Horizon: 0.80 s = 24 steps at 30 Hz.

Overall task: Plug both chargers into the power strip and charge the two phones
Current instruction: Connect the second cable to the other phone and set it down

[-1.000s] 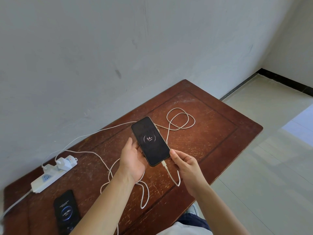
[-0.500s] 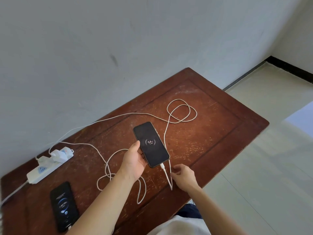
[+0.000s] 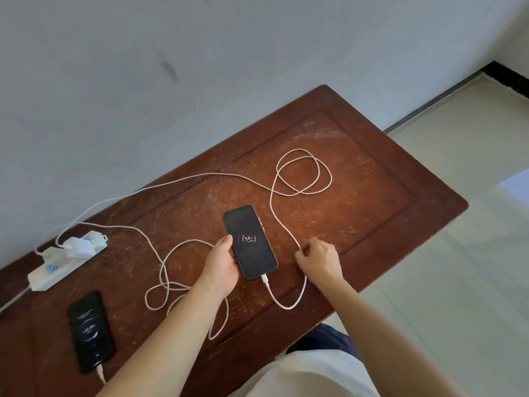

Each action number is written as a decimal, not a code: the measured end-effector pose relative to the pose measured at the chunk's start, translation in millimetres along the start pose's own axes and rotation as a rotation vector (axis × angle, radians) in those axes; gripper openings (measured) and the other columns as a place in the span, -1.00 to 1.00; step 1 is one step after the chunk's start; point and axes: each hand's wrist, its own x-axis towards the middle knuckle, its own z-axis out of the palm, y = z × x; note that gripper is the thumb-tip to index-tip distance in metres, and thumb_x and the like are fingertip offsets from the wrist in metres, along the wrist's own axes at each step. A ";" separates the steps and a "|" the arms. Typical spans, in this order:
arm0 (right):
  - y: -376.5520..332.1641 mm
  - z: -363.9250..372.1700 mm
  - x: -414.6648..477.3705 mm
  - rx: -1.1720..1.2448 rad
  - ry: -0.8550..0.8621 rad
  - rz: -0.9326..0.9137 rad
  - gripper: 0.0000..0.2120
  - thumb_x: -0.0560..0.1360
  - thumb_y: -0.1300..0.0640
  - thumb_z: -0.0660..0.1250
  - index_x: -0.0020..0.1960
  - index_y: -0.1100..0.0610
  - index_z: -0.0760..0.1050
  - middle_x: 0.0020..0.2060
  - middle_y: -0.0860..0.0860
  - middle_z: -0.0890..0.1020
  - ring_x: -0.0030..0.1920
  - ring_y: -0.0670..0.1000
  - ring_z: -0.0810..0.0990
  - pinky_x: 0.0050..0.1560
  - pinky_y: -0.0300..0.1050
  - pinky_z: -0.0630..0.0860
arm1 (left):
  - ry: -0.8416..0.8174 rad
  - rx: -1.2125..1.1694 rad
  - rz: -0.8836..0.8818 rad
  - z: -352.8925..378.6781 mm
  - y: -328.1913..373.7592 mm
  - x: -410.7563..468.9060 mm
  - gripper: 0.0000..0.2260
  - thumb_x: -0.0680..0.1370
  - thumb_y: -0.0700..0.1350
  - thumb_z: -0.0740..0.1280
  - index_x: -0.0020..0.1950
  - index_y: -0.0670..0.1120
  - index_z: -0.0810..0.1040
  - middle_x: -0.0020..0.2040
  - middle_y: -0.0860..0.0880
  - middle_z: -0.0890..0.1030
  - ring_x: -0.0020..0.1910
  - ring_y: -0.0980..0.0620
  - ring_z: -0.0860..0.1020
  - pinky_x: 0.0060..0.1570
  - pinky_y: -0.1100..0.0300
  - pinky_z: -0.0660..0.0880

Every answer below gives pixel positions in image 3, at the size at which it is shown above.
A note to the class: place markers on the person's dark blue trousers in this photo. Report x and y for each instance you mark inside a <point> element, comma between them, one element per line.
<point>322,339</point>

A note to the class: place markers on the person's white shirt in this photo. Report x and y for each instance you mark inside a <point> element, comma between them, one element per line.
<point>310,380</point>

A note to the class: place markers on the white power strip blue sockets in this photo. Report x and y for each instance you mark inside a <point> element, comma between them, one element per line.
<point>41,281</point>

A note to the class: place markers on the person's left forearm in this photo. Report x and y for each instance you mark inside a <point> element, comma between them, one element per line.
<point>165,347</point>

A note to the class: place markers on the person's right forearm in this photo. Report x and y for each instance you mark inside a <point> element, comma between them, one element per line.
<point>388,343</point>

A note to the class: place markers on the person's left hand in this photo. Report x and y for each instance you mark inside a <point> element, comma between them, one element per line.
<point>221,272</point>

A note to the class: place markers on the brown wooden table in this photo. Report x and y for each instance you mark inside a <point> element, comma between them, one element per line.
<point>351,202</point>

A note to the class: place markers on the person's right hand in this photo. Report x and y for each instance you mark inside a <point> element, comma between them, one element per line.
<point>322,264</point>

